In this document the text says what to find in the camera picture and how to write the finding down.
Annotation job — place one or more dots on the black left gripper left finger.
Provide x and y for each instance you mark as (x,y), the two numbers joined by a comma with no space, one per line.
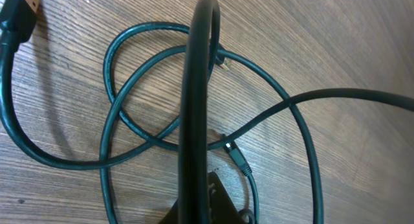
(172,217)

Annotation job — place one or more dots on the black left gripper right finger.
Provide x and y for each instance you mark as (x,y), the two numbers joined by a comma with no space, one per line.
(222,209)

